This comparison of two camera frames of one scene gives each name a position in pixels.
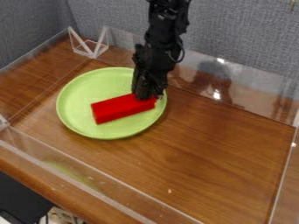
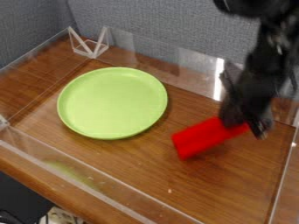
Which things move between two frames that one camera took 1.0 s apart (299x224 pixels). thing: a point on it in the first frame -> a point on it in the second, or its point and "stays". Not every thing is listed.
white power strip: (58, 216) stays
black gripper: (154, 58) -> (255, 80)
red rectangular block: (124, 105) -> (201, 136)
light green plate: (96, 86) stays
